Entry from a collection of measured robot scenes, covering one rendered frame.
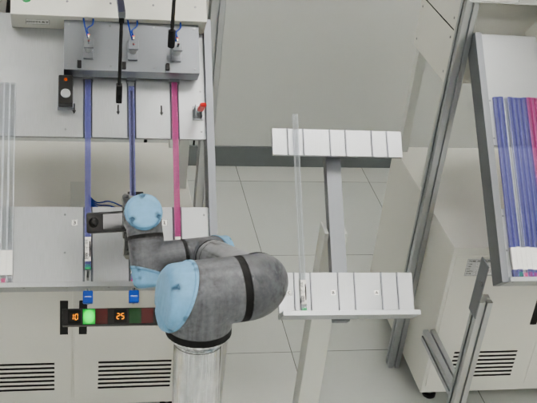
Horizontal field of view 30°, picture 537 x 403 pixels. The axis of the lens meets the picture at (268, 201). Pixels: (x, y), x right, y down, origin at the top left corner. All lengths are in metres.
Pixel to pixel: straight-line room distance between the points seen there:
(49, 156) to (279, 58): 1.47
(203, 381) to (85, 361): 1.26
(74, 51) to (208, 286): 1.05
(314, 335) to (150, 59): 0.85
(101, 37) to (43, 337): 0.89
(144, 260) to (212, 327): 0.41
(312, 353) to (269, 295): 1.06
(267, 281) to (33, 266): 0.89
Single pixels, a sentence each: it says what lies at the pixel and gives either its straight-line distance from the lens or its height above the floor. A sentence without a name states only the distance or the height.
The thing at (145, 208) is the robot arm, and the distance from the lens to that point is 2.03.
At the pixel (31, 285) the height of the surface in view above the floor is 0.73.
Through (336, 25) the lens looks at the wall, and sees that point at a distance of 4.35.
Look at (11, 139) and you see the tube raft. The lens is 2.51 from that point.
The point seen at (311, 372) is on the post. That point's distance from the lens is 2.78.
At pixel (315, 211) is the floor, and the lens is 4.25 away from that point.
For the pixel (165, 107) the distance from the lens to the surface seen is 2.57.
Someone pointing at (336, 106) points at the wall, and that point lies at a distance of 4.50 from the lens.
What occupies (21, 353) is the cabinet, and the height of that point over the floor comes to 0.27.
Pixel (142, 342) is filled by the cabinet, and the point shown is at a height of 0.29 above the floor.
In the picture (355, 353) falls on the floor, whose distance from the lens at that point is 3.48.
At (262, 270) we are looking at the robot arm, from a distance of 1.69.
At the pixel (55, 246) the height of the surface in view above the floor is 0.78.
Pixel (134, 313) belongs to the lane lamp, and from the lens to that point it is 2.44.
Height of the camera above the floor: 2.12
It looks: 30 degrees down
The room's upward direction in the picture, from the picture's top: 7 degrees clockwise
